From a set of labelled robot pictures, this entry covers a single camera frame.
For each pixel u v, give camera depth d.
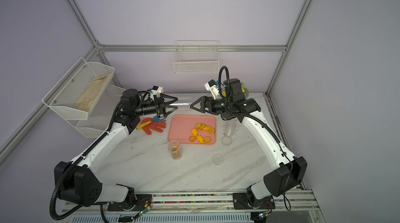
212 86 0.64
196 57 0.95
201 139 0.95
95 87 0.82
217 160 0.88
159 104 0.63
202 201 0.75
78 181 0.41
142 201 0.74
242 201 0.73
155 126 1.01
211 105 0.60
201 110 0.59
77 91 0.78
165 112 0.70
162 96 0.65
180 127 1.02
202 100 0.60
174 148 0.86
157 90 0.70
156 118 1.05
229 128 0.94
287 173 0.40
